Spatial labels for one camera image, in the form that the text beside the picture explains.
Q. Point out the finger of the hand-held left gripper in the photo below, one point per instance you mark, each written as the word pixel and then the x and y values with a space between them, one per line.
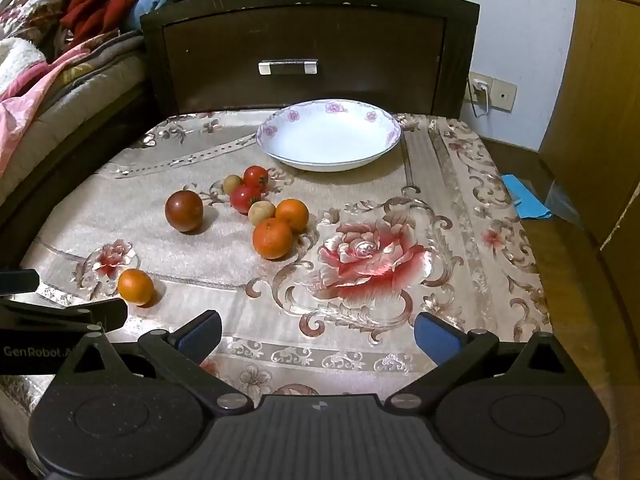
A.
pixel 17 282
pixel 95 314

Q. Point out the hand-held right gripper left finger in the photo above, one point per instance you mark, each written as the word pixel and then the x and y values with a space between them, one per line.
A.
pixel 199 336

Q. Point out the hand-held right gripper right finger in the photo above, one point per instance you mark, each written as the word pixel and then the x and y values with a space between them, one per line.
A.
pixel 436 339

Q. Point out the orange mandarin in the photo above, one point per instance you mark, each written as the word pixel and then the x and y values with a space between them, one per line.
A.
pixel 292 214
pixel 272 238
pixel 135 287

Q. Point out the large dark red tomato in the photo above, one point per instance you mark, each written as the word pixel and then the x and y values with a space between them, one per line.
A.
pixel 184 211

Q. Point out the brown longan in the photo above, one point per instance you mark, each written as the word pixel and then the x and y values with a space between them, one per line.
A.
pixel 232 183
pixel 261 213

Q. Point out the white floral plate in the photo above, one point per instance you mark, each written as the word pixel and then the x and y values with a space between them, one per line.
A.
pixel 330 135

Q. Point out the beige floral tablecloth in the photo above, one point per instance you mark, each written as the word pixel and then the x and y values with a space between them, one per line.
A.
pixel 350 260

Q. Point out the small red tomato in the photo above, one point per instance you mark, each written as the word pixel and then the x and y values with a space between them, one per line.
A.
pixel 255 177
pixel 245 198

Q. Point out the blue cloth on floor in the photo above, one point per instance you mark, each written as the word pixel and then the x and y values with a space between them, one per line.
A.
pixel 530 200

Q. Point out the pink blanket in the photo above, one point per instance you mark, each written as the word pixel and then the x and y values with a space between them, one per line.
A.
pixel 30 105

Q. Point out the bed mattress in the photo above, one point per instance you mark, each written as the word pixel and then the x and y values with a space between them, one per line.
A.
pixel 85 100

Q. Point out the white fleece blanket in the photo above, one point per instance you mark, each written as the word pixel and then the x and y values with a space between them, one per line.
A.
pixel 17 62

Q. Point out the grey floral blanket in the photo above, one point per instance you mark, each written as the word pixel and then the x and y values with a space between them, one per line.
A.
pixel 100 55

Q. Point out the dark wooden nightstand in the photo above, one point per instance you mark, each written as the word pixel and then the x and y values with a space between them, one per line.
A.
pixel 310 85

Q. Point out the wooden wardrobe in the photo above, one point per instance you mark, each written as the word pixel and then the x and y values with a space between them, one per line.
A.
pixel 600 110

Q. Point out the red blanket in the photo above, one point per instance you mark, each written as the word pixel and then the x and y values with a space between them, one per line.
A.
pixel 105 0

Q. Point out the dark wooden drawer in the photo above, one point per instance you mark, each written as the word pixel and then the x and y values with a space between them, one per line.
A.
pixel 300 40

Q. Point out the white wall socket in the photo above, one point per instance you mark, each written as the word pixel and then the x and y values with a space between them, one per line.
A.
pixel 472 97
pixel 504 95

